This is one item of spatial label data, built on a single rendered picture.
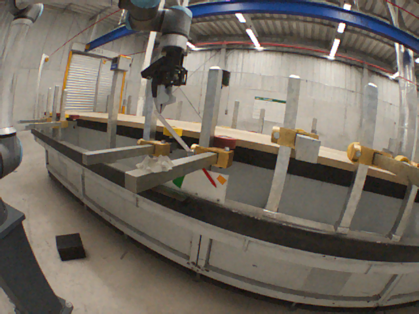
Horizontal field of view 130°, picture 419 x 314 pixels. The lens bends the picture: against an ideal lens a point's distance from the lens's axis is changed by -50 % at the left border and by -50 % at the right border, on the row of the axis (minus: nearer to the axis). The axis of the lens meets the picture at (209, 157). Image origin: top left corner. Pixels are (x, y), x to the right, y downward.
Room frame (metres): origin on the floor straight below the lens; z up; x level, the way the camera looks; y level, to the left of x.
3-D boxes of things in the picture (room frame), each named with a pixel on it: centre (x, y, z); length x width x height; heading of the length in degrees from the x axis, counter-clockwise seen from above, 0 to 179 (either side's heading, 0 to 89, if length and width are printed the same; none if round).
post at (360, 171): (0.42, -0.44, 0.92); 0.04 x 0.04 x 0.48; 66
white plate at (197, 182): (0.61, 0.05, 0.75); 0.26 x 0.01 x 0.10; 66
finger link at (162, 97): (0.59, 0.17, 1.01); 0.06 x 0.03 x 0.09; 66
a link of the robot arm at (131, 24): (0.55, 0.27, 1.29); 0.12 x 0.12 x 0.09; 21
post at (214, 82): (0.62, 0.02, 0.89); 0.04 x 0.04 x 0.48; 66
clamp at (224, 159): (0.62, -0.01, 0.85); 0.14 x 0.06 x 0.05; 66
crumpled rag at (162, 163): (0.35, 0.09, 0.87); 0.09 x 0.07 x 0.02; 156
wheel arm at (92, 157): (0.62, 0.25, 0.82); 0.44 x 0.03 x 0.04; 156
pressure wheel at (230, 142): (0.66, -0.04, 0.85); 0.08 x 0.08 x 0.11
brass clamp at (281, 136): (0.51, -0.23, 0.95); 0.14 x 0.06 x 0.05; 66
